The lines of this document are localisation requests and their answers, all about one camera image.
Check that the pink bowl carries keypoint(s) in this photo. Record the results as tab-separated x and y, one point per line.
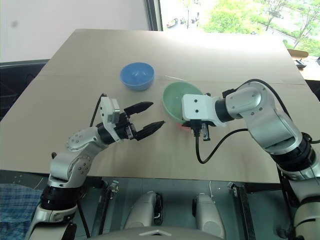
183	128

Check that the small black device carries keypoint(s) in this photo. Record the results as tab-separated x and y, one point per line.
300	63

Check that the green bowl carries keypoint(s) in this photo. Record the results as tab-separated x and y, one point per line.
172	100

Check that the blue plaid cloth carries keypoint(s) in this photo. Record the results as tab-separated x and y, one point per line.
15	200

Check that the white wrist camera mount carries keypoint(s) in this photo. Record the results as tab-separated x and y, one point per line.
106	110
200	106

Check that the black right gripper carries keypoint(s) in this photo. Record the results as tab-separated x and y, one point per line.
206	131

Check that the brown cardboard table cover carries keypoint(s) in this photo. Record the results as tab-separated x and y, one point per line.
75	75

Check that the dark window frame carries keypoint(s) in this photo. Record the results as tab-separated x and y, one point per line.
153	15

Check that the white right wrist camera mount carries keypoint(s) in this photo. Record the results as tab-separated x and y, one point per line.
200	106

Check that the white rounded robot leg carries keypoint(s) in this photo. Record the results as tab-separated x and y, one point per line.
207	215
142	210

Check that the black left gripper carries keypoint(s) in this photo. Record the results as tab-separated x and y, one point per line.
126	128

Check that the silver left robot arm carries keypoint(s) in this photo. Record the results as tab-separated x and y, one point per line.
62	167

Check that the blue bowl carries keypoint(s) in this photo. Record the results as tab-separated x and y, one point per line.
137	75

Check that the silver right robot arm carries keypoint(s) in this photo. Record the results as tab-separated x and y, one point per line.
250	105

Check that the light wooden side table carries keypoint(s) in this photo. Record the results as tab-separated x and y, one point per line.
312	71

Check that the metal table frame bracket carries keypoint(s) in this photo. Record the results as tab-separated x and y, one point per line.
105	200
242	207

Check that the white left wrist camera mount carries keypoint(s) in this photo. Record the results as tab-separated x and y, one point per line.
106	110

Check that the vehicle outside window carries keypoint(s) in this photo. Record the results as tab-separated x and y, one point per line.
172	23

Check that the grey robot torso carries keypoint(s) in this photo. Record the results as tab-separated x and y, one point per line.
160	236

